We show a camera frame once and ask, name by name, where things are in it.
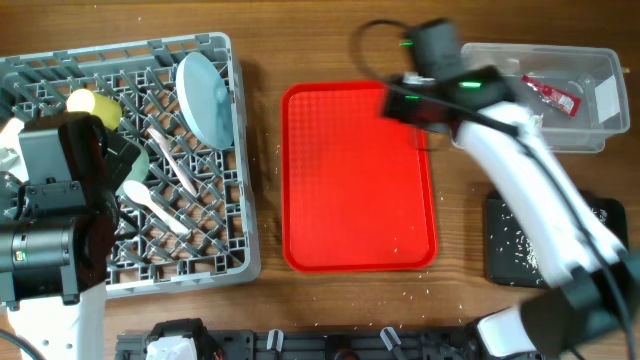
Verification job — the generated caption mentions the yellow plastic cup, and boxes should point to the yellow plastic cup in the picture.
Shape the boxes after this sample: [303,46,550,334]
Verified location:
[66,89,123,130]

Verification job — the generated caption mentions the white plastic spoon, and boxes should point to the white plastic spoon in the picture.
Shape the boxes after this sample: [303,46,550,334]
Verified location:
[123,180,190,236]

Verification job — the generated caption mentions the mint green bowl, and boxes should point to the mint green bowl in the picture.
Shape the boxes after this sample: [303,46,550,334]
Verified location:
[121,139,150,182]

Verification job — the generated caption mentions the red snack wrapper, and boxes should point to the red snack wrapper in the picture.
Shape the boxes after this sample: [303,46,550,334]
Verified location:
[521,75,582,117]

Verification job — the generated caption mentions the white plastic fork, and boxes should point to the white plastic fork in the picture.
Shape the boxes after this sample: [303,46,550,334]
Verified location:
[147,127,197,196]

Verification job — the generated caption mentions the light blue plate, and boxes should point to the light blue plate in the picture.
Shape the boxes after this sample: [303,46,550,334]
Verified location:
[176,53,234,150]

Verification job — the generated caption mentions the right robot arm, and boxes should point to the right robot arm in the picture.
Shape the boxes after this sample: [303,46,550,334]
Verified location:
[383,19,639,358]

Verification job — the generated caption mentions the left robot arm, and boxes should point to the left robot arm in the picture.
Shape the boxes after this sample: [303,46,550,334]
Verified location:
[1,112,120,359]

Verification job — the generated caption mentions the grey dishwasher rack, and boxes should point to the grey dishwasher rack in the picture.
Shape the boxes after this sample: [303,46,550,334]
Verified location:
[1,32,261,298]

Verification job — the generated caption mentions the red plastic tray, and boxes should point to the red plastic tray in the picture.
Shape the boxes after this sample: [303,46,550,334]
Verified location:
[280,81,438,273]

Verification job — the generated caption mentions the clear plastic bin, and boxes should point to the clear plastic bin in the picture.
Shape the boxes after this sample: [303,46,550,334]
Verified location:
[461,43,630,153]

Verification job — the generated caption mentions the food scraps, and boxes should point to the food scraps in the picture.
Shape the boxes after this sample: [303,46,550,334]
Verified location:
[487,202,611,286]

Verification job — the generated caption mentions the black plastic tray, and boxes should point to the black plastic tray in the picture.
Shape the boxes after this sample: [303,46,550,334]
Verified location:
[482,190,629,289]

